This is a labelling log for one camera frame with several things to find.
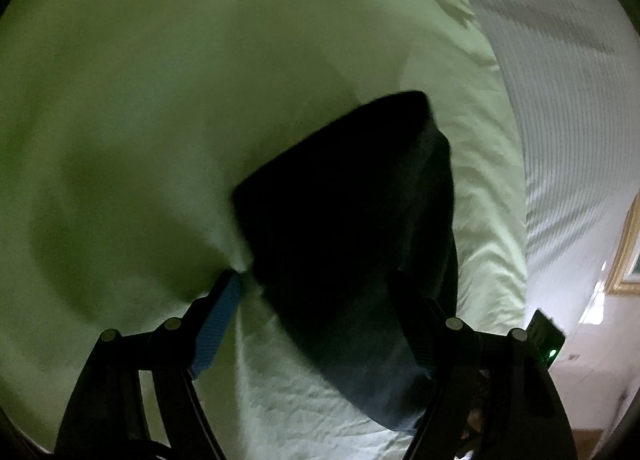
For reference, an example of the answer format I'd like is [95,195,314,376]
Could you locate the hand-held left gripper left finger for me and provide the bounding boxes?
[53,270,246,460]

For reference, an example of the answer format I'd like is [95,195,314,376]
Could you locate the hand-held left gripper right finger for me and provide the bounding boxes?
[390,270,576,460]

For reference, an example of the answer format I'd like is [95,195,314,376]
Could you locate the black pants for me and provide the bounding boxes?
[232,91,460,435]

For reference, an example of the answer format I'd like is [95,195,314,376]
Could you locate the light green bed sheet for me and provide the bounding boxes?
[0,0,531,460]

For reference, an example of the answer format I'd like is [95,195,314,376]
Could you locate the gold picture frame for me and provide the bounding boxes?
[604,190,640,297]

